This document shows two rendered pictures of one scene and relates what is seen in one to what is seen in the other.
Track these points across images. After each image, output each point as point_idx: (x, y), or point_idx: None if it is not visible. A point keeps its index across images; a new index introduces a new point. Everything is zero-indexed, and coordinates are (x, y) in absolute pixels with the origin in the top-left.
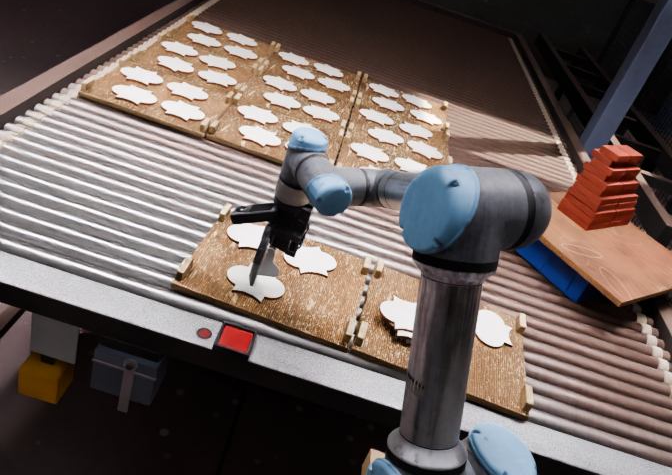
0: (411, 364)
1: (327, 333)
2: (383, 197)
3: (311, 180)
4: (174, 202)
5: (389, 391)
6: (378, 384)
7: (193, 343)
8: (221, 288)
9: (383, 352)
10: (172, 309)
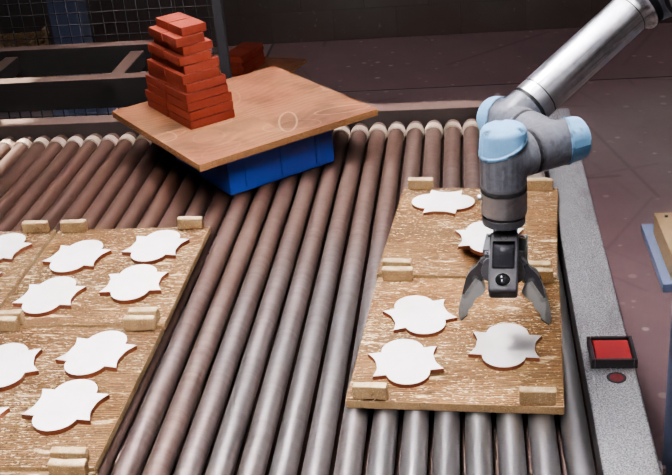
0: None
1: (548, 292)
2: (552, 108)
3: (572, 139)
4: (353, 460)
5: (588, 261)
6: (584, 267)
7: (638, 382)
8: (538, 369)
9: (544, 259)
10: (598, 407)
